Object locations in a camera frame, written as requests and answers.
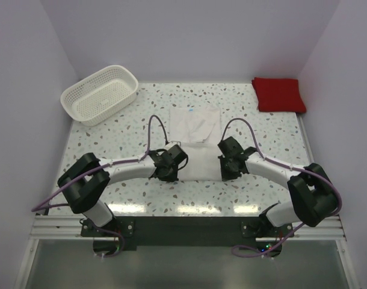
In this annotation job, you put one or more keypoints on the folded red t shirt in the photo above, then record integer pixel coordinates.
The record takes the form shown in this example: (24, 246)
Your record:
(278, 95)

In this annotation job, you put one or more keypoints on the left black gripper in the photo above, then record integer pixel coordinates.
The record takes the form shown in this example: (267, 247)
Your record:
(172, 178)

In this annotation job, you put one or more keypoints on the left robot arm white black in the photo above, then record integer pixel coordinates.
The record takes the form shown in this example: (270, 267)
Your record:
(83, 184)

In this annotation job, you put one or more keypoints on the white t shirt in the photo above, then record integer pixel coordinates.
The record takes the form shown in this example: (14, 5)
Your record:
(198, 130)

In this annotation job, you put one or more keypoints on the white plastic perforated basket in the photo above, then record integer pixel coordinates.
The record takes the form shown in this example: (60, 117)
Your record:
(100, 95)

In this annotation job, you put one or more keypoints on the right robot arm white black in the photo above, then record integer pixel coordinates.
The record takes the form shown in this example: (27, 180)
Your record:
(313, 196)

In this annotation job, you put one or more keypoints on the aluminium extrusion rail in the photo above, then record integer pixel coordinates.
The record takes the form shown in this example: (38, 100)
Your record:
(69, 228)

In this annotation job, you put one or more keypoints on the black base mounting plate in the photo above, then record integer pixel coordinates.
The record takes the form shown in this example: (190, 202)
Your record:
(131, 232)

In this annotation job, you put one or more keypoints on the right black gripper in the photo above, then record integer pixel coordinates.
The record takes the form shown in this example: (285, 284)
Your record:
(225, 176)

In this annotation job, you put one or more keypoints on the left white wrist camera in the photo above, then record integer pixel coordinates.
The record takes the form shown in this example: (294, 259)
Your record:
(173, 143)

